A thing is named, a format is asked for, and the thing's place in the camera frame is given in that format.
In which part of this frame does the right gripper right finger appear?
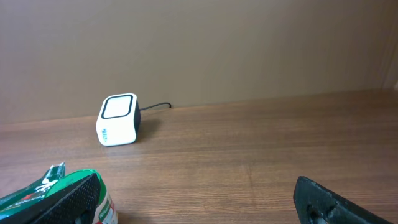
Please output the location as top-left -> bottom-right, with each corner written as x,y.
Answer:
293,176 -> 391,224

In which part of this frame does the white barcode scanner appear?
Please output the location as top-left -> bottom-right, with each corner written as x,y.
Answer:
96,93 -> 141,147

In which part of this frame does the green lid jar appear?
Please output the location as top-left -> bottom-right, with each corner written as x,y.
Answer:
39,169 -> 118,224

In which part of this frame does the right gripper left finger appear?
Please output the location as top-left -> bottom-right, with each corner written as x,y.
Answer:
1,174 -> 101,224

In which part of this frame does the green 3M gloves bag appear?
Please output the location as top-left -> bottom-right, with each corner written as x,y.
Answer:
1,162 -> 65,220

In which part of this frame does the black scanner cable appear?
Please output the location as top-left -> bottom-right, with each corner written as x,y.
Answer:
139,101 -> 172,111

